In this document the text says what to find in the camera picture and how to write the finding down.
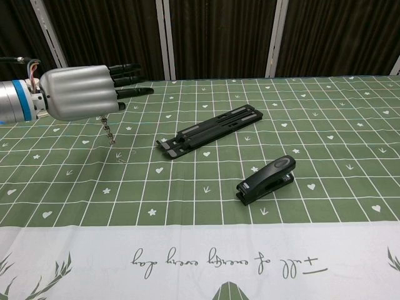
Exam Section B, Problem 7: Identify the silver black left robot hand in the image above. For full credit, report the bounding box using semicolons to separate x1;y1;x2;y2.
39;63;155;121

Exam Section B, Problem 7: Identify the small metal beaded rod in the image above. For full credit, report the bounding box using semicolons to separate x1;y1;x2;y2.
100;115;116;146

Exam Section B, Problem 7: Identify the dark white-framed screen panel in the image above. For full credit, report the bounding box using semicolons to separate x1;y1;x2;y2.
39;0;171;81
162;0;284;81
265;0;400;78
0;0;70;83

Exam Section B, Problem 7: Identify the black folding laptop stand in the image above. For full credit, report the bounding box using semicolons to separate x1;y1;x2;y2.
155;106;264;162

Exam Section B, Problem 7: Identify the green grid patterned tablecloth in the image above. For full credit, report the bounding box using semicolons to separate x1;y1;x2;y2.
0;74;400;300

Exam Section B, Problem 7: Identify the black stapler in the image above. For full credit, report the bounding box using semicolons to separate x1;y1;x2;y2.
235;154;297;206

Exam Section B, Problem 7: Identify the left wrist cable bundle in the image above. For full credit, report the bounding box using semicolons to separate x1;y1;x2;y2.
0;56;43;89

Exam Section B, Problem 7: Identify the thin bent metal wire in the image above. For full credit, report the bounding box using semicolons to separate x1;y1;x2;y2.
116;151;137;164

